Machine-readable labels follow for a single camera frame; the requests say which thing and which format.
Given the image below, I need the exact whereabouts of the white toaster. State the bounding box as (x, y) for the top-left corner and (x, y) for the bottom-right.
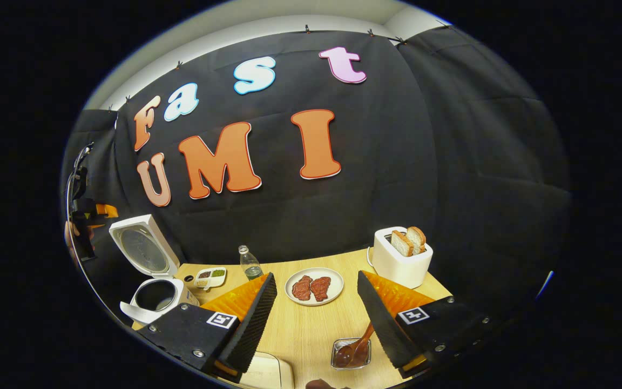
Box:
(371, 226), (434, 290)

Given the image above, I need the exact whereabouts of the white round plate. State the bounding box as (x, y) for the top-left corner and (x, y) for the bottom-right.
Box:
(285, 267), (344, 307)

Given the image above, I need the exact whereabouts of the black backdrop cloth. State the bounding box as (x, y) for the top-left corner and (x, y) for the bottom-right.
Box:
(60, 24), (573, 325)

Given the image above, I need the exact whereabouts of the white rice cooker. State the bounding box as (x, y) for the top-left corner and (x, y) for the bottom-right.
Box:
(109, 214), (201, 326)

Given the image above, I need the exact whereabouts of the brown wooden spoon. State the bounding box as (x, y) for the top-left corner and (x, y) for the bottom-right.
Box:
(334, 322), (375, 368)

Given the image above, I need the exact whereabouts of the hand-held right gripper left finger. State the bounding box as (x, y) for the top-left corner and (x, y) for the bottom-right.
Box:
(137, 272), (278, 384)

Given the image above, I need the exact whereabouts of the white divided grain dish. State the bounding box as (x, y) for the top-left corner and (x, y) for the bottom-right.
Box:
(194, 267), (227, 290)

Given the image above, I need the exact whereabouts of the red meat slice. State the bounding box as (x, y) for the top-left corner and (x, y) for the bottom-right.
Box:
(310, 276), (332, 302)
(292, 275), (313, 301)

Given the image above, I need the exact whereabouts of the clear plastic water bottle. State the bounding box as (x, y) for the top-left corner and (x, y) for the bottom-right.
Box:
(238, 245), (263, 281)

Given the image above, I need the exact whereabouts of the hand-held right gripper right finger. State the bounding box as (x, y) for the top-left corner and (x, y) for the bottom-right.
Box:
(357, 270), (492, 379)

